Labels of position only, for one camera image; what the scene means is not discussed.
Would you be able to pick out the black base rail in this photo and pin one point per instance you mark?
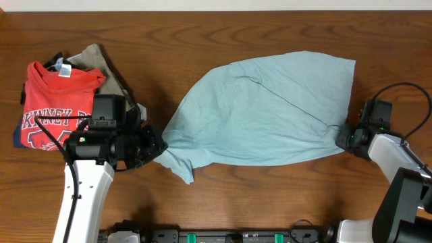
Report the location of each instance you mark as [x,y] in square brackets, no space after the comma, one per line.
[297,235]

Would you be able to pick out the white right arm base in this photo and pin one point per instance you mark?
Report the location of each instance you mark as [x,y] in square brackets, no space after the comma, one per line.
[350,231]

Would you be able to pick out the light blue t-shirt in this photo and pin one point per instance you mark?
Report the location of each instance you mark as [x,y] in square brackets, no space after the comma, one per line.
[266,111]

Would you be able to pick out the navy folded garment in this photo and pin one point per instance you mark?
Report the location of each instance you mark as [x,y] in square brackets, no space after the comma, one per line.
[51,66]

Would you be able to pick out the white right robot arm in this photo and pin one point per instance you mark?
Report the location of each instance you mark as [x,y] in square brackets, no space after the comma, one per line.
[396,219]

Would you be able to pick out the red printed t-shirt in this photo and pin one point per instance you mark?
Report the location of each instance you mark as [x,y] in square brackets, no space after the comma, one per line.
[65,98]

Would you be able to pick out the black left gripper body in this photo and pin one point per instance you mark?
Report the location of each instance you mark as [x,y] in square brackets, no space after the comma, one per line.
[152,145]

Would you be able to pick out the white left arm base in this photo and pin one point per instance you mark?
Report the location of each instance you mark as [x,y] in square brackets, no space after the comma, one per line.
[126,231]

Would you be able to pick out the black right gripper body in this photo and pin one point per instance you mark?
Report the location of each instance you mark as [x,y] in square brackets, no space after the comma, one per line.
[346,139]

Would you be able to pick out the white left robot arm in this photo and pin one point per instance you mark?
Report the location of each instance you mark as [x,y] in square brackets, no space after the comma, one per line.
[93,156]

